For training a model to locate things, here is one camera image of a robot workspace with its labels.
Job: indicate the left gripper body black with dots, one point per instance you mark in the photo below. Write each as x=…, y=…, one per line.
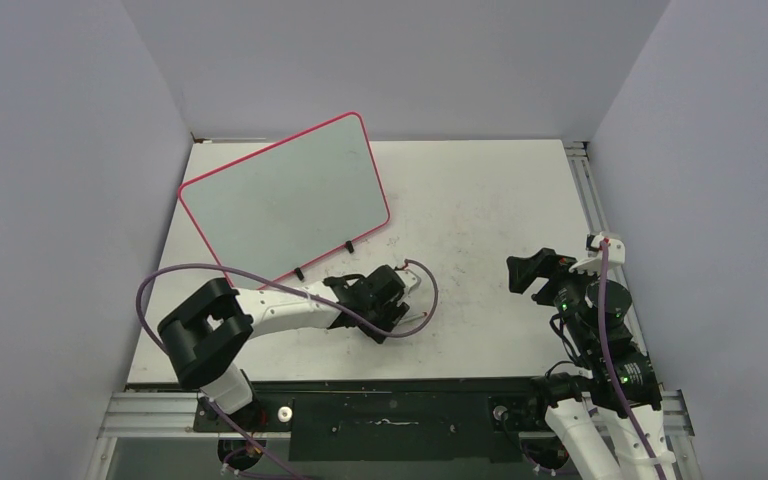
x=386, y=315

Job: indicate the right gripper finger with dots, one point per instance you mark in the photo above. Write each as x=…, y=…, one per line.
x=522, y=272
x=547, y=259

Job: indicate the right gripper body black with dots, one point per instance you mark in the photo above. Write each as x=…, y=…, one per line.
x=563, y=289

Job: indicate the pink framed whiteboard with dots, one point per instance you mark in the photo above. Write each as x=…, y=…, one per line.
x=291, y=203

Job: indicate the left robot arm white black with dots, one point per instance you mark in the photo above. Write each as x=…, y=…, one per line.
x=206, y=332

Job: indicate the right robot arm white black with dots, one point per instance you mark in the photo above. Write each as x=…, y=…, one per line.
x=608, y=416

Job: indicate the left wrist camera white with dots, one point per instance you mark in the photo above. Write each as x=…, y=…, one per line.
x=409, y=278

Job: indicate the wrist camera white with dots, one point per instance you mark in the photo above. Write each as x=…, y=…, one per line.
x=409, y=278
x=603, y=248

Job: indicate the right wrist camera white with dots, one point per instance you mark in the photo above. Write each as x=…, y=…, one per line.
x=603, y=248

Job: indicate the aluminium side rail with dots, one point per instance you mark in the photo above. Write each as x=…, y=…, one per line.
x=596, y=218

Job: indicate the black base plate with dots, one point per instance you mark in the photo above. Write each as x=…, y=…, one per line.
x=408, y=420

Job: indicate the aluminium front rail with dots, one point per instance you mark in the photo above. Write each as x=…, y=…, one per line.
x=173, y=415

